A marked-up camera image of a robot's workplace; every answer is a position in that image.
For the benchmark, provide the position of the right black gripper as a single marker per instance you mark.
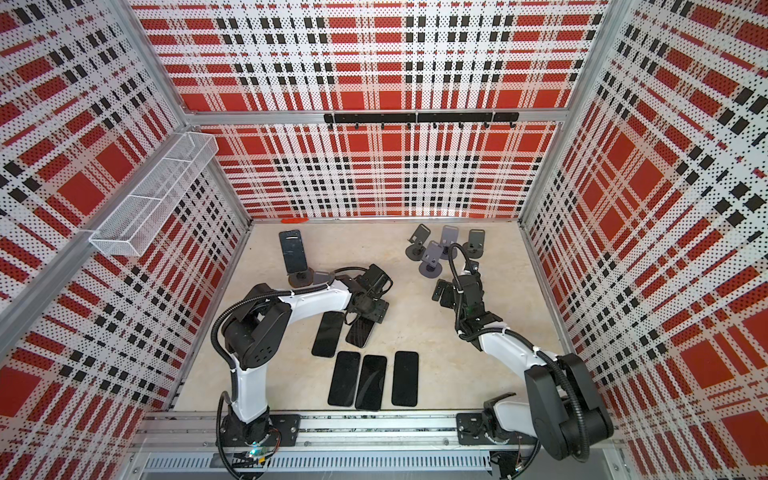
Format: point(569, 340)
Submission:
point(446, 299)

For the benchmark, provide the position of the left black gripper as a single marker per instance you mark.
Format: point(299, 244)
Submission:
point(379, 313)

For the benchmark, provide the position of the grey phone stand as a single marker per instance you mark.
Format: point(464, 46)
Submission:
point(301, 279)
point(430, 266)
point(475, 244)
point(323, 278)
point(418, 241)

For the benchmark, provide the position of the black phone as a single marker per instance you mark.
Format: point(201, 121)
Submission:
point(371, 383)
point(405, 386)
point(359, 332)
point(344, 379)
point(293, 251)
point(328, 334)

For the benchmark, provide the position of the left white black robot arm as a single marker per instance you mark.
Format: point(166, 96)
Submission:
point(248, 334)

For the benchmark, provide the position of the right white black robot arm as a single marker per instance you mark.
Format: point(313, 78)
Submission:
point(564, 412)

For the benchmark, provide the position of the red marker at wall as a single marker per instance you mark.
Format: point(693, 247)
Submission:
point(297, 220)

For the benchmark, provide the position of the black hook rail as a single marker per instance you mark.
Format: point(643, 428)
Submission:
point(357, 119)

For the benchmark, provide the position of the white wire mesh basket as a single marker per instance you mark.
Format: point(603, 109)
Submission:
point(135, 223)

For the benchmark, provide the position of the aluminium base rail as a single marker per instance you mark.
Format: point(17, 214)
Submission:
point(339, 444)

